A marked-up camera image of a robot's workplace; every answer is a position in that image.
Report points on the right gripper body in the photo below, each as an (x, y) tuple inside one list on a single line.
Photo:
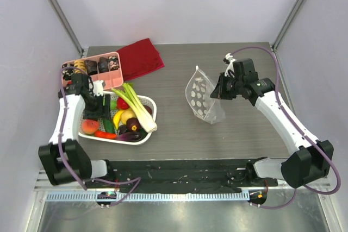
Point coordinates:
[(222, 88)]

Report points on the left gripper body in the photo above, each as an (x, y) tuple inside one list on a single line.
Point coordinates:
[(97, 110)]

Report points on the peach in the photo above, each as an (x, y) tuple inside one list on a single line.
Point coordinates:
[(89, 126)]

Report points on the clear zip top bag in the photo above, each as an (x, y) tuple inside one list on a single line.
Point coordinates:
[(197, 93)]

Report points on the dark green cucumber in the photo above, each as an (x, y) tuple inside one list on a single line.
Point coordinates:
[(108, 125)]

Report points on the red strawberry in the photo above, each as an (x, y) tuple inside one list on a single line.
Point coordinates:
[(121, 104)]

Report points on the purple eggplant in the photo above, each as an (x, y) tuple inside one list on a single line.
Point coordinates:
[(132, 136)]

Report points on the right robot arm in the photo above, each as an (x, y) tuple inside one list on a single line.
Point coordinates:
[(309, 156)]

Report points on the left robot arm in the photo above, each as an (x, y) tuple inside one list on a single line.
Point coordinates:
[(63, 158)]

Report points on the light green cucumber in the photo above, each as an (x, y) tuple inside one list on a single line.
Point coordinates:
[(113, 104)]

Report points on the yellow banana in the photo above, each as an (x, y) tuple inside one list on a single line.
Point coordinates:
[(117, 118)]

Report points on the orange carrot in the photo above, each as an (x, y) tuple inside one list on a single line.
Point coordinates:
[(105, 135)]

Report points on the dark purple fig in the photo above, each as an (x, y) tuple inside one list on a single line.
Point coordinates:
[(122, 129)]

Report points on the white plastic basket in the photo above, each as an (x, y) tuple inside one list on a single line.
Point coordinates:
[(145, 135)]

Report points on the pink divided tray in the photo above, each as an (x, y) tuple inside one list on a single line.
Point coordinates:
[(113, 79)]

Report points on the green leek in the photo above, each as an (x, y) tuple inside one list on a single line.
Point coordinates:
[(128, 94)]

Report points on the dark purple mangosteen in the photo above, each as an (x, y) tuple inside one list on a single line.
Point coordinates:
[(133, 124)]

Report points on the dark brown sushi roll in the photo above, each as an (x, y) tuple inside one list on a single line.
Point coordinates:
[(91, 67)]

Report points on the dark blue sushi roll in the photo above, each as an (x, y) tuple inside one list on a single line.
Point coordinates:
[(103, 65)]

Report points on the black dotted sushi roll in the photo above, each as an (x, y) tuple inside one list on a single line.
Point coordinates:
[(67, 71)]

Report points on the yellow striped sushi roll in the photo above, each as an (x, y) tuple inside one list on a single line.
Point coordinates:
[(79, 66)]

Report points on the pink flower sushi roll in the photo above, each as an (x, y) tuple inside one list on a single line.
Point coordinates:
[(113, 63)]

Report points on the dark red plum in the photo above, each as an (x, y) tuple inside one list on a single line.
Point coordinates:
[(148, 109)]

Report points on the red folded cloth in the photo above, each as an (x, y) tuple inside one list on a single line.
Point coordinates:
[(139, 59)]

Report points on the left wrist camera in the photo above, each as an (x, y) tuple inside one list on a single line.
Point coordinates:
[(98, 87)]

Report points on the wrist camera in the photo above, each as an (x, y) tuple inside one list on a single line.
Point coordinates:
[(98, 87), (229, 60)]

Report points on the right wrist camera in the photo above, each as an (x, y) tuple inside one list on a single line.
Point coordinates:
[(229, 60)]

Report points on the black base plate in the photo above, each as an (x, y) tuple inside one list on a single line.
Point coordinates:
[(211, 176)]

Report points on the white slotted cable duct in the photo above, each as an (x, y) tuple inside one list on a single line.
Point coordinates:
[(106, 196)]

